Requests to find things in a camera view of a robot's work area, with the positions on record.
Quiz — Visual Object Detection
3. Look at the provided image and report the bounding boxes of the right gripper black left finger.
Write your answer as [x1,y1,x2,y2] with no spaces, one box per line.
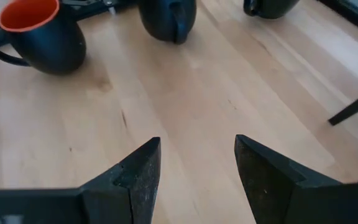
[0,136,162,224]

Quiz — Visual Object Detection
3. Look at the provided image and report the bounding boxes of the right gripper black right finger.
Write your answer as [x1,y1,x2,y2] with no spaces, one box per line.
[234,134,358,224]

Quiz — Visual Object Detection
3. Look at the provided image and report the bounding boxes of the all-black coffee mug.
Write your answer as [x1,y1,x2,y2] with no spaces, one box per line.
[243,0,301,20]
[137,0,198,45]

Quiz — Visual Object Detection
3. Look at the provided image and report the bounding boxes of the black mug orange interior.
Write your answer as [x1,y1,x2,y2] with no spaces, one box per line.
[0,0,87,75]

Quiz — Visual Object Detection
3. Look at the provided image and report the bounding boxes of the black shelf support post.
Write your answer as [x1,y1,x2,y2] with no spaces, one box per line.
[327,85,358,127]

